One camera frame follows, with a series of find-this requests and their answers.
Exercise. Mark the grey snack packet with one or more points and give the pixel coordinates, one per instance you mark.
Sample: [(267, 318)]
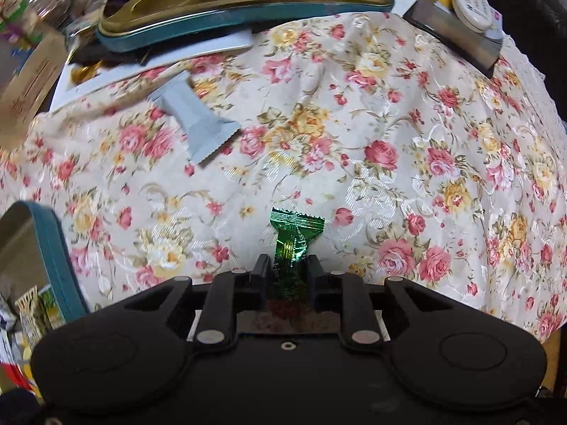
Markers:
[(195, 119)]

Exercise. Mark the small gold foil candy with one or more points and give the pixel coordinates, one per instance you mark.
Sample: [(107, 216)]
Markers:
[(86, 74)]

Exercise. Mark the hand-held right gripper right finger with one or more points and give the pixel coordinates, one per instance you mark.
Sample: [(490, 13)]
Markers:
[(314, 276)]

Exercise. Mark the green foil candy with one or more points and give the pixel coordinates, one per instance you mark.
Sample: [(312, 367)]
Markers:
[(292, 239)]

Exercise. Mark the white remote control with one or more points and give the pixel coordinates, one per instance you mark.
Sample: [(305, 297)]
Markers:
[(471, 4)]

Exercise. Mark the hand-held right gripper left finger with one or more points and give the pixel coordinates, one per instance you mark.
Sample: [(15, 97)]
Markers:
[(263, 276)]

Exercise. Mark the picture card with yellow figure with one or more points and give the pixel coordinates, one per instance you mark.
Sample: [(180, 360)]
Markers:
[(456, 40)]

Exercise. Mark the black sofa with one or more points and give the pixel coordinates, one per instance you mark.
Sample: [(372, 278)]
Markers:
[(531, 17)]

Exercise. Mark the gold and teal tin tray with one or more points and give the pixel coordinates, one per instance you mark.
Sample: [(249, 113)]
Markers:
[(57, 256)]

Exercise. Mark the kraft paper bag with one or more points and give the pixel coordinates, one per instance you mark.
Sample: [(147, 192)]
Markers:
[(31, 84)]

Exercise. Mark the floral tablecloth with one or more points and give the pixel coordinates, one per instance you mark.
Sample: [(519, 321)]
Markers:
[(376, 186)]

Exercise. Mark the clear jar of cookies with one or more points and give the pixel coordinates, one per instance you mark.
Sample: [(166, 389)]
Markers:
[(44, 4)]

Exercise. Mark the large teal and gold tin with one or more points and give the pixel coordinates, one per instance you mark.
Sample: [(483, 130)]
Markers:
[(243, 17)]

